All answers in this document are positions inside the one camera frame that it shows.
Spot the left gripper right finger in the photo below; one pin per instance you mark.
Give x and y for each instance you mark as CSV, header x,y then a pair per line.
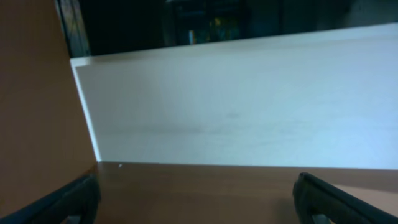
x,y
317,201

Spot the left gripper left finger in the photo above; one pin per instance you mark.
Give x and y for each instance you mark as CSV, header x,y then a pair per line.
x,y
79,198

